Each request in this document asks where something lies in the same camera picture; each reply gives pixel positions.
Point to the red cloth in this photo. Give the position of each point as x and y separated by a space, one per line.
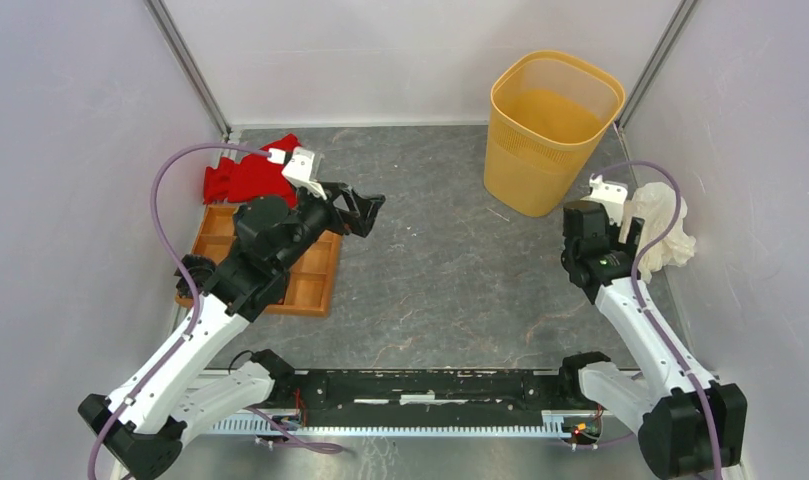
240 182

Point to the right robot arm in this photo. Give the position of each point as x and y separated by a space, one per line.
685 420

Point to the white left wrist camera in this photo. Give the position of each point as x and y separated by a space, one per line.
299 168

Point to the yellow plastic trash bin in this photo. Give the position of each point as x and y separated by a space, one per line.
549 111

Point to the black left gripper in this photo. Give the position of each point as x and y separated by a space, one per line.
367 208

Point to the right aluminium frame post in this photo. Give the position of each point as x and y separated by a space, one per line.
671 34

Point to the wooden compartment tray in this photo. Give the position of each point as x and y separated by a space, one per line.
312 278

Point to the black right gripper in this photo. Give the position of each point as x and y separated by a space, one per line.
631 244

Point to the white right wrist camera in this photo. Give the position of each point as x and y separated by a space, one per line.
612 195

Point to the black trash bag roll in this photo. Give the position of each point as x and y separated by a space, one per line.
199 267

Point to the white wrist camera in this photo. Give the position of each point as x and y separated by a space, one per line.
299 168
612 195

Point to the aluminium frame post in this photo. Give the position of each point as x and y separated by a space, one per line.
671 34
183 55

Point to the translucent white trash bag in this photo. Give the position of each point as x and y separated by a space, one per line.
655 203

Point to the left aluminium frame post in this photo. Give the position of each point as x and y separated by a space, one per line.
183 55

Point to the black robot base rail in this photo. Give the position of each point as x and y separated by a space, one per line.
427 398

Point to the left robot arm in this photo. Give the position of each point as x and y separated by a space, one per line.
146 422

